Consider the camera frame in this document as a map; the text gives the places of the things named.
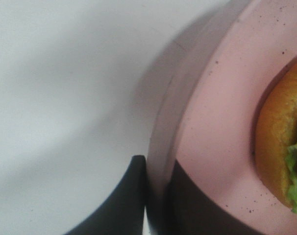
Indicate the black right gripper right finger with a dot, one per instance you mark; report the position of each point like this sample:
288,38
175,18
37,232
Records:
186,210

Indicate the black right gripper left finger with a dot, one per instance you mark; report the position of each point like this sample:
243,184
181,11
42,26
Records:
122,213

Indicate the pink round plate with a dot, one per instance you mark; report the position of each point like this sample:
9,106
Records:
207,117

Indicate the burger with lettuce and tomato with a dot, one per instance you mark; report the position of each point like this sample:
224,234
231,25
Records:
276,140

